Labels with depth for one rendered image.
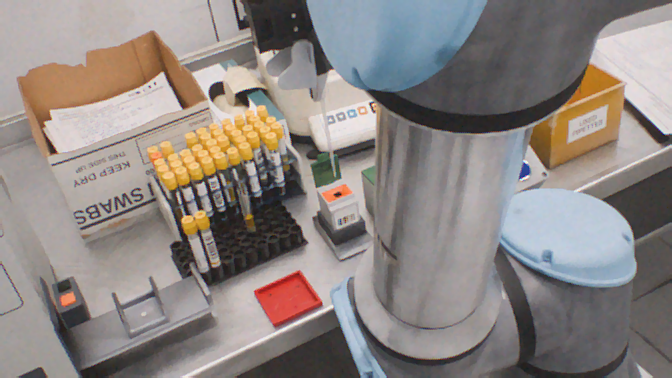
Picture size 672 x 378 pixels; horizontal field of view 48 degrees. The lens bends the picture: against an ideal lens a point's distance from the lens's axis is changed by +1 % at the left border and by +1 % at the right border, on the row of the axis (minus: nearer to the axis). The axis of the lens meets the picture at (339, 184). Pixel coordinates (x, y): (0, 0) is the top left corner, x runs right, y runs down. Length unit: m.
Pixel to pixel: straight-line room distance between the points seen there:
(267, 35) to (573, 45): 0.55
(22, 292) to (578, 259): 0.55
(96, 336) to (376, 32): 0.75
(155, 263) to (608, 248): 0.66
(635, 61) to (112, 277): 0.92
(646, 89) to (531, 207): 0.67
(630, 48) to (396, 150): 1.07
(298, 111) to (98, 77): 0.37
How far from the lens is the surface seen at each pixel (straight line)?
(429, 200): 0.41
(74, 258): 1.16
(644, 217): 2.02
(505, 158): 0.39
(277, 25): 0.82
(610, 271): 0.65
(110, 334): 0.97
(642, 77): 1.35
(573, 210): 0.68
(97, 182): 1.14
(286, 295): 0.99
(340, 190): 1.01
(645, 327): 2.13
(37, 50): 1.42
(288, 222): 1.07
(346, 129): 1.19
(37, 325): 0.88
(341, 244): 1.02
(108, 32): 1.42
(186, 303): 0.96
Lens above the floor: 1.58
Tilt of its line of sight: 38 degrees down
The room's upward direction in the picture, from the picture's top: 9 degrees counter-clockwise
